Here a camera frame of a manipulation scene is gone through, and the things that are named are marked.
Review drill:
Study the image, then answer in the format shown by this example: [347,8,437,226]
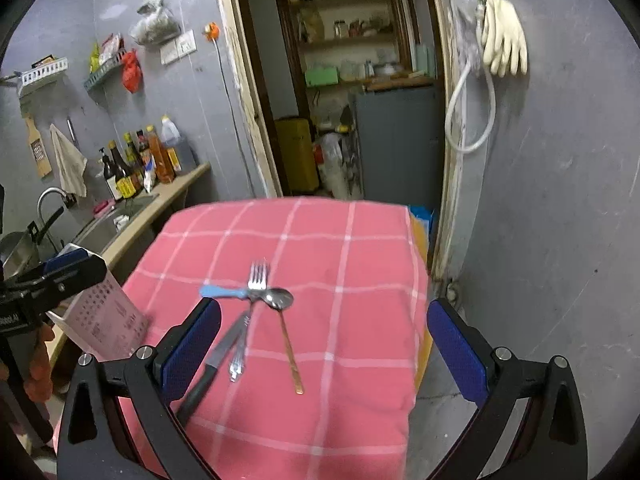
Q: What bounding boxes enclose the yellow bin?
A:
[274,116,320,193]

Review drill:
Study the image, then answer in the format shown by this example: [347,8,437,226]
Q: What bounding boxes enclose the wooden grater board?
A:
[22,115,52,178]

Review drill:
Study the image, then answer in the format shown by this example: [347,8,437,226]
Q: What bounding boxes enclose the white hose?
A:
[445,57,497,153]

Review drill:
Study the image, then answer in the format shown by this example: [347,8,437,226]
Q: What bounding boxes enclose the red snack packet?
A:
[99,34,125,66]

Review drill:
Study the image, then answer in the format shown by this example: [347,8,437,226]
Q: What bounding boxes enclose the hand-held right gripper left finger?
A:
[56,298,222,480]

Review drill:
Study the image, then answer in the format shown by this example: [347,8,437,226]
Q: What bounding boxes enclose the light blue handled utensil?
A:
[199,284,249,302]

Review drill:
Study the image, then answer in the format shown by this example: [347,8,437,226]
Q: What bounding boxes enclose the white wall basket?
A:
[17,57,68,98]

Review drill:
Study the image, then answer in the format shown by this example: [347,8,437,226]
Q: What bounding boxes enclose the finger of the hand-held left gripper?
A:
[12,247,108,307]

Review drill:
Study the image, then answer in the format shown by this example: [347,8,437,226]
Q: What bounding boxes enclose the steel fork patterned handle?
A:
[229,259,271,383]

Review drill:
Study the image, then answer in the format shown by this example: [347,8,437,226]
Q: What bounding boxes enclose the yellow cardboard box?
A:
[407,204,437,391]

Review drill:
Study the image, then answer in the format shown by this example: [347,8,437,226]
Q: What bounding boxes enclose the white perforated utensil holder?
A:
[60,243,151,361]

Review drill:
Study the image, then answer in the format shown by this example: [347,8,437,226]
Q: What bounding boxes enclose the grey cabinet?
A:
[352,82,446,206]

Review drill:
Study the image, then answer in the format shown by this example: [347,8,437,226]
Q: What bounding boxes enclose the steel sink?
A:
[70,192,160,256]

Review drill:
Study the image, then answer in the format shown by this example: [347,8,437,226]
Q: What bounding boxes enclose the hanging bag dark contents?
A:
[129,10,181,46]

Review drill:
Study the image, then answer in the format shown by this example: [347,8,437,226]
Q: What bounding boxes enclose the person's left hand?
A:
[22,323,55,404]

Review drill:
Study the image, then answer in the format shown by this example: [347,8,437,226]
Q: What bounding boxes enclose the pink checked tablecloth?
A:
[52,197,431,480]

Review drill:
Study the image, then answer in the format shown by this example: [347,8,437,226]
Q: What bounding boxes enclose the clear plastic wall bag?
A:
[444,0,486,68]

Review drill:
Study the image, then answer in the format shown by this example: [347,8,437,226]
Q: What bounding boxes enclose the green box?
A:
[305,66,341,88]

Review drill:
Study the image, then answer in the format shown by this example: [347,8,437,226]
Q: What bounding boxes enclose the kitchen knife dark handle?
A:
[175,310,251,428]

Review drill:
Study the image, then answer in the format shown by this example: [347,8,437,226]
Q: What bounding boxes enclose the dark pump bottle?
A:
[98,147,123,202]

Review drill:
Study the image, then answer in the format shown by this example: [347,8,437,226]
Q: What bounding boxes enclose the grey wall shelf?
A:
[84,50,128,93]

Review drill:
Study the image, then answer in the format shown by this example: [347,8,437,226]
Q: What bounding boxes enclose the white floor bag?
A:
[317,132,351,198]

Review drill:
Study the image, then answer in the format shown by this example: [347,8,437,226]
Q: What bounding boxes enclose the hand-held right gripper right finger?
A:
[426,298,588,480]

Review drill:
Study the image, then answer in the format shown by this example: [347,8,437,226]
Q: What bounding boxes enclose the beige kitchen counter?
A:
[47,161,212,361]

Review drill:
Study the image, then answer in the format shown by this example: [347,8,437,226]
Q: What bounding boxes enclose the wooden shelf unit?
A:
[270,0,416,116]

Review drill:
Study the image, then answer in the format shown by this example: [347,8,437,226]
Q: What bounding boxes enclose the cream rubber gloves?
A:
[480,0,529,78]

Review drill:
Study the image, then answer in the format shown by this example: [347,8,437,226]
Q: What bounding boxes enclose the dark sauce bottle yellow label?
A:
[109,140,137,200]

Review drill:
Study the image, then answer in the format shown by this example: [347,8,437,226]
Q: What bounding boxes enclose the spoon with copper handle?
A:
[263,287,305,396]

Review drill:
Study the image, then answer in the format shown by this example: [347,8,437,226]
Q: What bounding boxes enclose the red plastic bag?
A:
[121,50,143,93]

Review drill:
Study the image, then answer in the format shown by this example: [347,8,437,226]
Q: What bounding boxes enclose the beige hanging towel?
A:
[49,123,87,197]

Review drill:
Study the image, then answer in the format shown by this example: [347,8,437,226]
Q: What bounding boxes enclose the worn door frame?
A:
[212,0,468,286]

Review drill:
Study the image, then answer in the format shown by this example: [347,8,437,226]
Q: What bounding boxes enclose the orange oil bottle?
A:
[146,125,176,184]

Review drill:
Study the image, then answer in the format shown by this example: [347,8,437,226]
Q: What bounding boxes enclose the white wall socket panel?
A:
[160,30,197,65]

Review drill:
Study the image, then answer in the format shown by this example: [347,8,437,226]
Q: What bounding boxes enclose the steel wok with lid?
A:
[0,205,66,281]

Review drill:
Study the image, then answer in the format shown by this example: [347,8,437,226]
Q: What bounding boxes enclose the steel faucet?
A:
[36,186,76,256]

